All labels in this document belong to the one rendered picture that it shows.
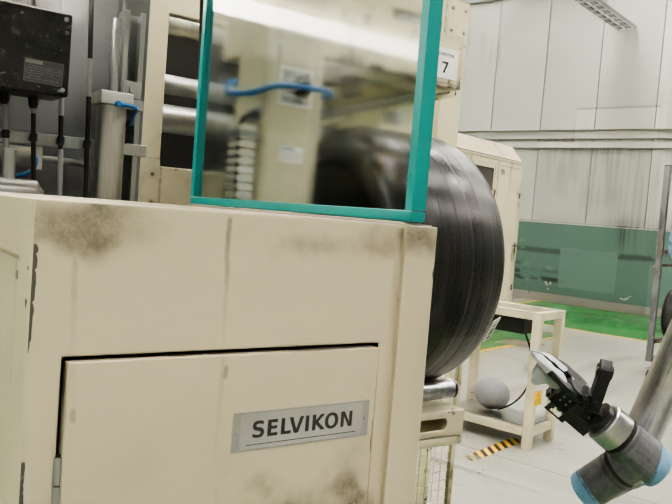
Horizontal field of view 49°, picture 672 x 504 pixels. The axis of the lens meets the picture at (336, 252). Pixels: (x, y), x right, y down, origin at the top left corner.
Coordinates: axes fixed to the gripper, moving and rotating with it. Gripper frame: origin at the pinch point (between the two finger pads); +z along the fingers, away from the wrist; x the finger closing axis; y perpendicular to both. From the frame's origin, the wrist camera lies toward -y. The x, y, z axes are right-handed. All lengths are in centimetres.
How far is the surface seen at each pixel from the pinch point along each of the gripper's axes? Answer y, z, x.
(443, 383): 19.0, 9.7, -3.5
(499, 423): 155, -95, 229
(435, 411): 21.8, 8.1, -9.8
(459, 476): 153, -76, 159
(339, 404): -22, 38, -86
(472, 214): -14.6, 31.0, -2.1
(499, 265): -10.0, 19.7, -1.6
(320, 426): -20, 38, -88
